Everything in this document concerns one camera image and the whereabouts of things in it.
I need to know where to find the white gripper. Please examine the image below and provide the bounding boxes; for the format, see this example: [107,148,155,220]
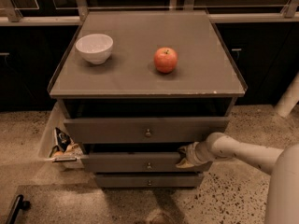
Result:
[176,142,208,169]

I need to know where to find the grey drawer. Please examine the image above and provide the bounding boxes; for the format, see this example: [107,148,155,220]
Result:
[81,152,211,173]
[64,117,229,144]
[94,173,204,188]

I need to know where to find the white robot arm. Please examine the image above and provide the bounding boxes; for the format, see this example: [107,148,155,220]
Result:
[176,133,299,224]

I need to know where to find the grey top drawer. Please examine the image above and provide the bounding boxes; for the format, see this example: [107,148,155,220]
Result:
[64,117,229,144]

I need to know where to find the grey drawer cabinet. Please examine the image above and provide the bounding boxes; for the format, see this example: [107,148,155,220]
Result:
[47,10,249,189]

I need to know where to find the grey bottom drawer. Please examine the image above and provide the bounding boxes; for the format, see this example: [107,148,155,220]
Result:
[94,173,204,188]

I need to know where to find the red apple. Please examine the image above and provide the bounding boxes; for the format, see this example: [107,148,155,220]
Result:
[154,47,178,74]

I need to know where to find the dark snack bag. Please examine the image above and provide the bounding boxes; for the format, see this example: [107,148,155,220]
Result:
[54,128,71,152]

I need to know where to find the clear plastic storage bin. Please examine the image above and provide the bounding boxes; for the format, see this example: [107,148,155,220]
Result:
[38,104,83,171]

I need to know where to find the dark background cabinets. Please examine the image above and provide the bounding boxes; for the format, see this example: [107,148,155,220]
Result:
[0,21,298,111]

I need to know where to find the white ceramic bowl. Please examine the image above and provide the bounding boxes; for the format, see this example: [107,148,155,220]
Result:
[75,34,113,64]

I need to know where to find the white cylindrical post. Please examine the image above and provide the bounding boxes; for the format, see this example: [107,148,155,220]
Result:
[275,72,299,118]

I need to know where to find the black handle object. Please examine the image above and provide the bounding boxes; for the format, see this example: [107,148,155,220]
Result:
[5,194,31,224]

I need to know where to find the metal railing frame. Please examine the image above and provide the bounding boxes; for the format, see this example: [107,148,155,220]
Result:
[0,0,299,24]

